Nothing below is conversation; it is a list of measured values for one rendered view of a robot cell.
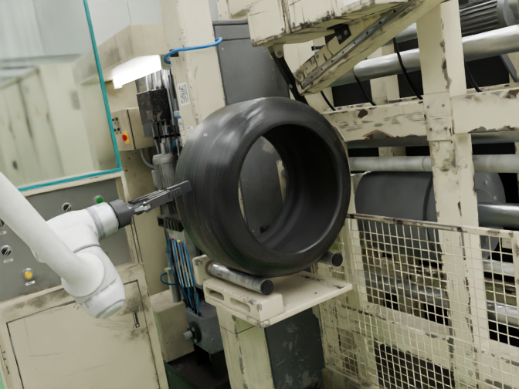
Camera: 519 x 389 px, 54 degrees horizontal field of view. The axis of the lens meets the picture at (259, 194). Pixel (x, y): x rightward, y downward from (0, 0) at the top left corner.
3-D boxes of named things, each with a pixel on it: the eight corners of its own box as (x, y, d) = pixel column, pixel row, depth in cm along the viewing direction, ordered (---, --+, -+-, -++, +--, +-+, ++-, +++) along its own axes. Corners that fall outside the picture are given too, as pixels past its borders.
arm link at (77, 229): (83, 220, 139) (105, 258, 134) (25, 243, 131) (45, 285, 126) (82, 197, 130) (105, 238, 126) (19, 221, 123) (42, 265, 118)
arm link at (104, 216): (81, 207, 135) (102, 199, 138) (93, 238, 138) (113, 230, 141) (90, 209, 128) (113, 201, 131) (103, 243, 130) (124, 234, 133)
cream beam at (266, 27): (249, 48, 185) (243, 6, 183) (303, 43, 198) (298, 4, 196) (374, 5, 135) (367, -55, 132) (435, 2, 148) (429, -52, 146)
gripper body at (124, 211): (112, 204, 131) (145, 191, 136) (103, 202, 138) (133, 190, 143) (122, 231, 133) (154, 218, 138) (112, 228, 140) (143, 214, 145)
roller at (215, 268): (207, 275, 179) (205, 263, 178) (218, 272, 182) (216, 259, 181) (262, 297, 150) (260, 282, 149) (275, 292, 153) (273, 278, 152)
